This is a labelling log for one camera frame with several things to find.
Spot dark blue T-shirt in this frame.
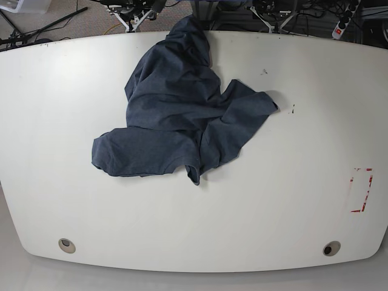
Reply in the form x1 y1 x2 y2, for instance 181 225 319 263
92 15 278 185

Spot red tape rectangle marking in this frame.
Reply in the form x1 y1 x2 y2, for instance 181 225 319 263
349 168 373 213

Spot white power strip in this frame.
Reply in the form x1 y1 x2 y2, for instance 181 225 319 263
332 0 361 40

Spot black tripod stand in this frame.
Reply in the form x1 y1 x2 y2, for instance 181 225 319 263
0 6 89 49

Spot aluminium frame column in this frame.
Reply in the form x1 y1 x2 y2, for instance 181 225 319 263
190 1 219 30

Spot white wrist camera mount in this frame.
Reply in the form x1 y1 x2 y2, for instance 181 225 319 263
107 4 158 33

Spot yellow cable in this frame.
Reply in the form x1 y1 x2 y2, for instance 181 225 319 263
103 20 122 35

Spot left table cable grommet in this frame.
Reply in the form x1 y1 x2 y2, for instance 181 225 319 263
58 238 76 254

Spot table cable grommet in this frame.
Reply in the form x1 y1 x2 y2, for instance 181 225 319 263
58 238 76 254
323 241 341 256

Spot right table cable grommet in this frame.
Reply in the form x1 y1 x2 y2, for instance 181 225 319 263
323 241 341 256

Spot black loose cables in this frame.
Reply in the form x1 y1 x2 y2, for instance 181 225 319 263
298 0 352 24

